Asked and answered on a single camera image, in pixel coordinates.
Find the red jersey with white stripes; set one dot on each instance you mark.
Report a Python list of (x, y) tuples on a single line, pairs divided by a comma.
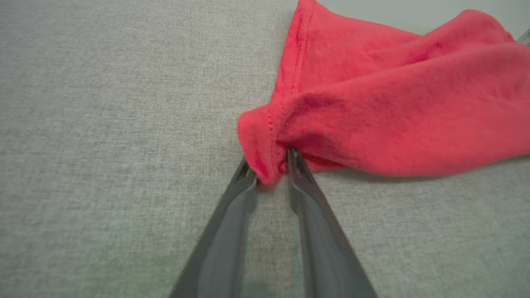
[(393, 103)]

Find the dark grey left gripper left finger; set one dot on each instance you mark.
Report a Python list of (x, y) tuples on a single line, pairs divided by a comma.
[(223, 248)]

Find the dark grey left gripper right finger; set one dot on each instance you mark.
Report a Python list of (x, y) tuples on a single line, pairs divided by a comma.
[(323, 248)]

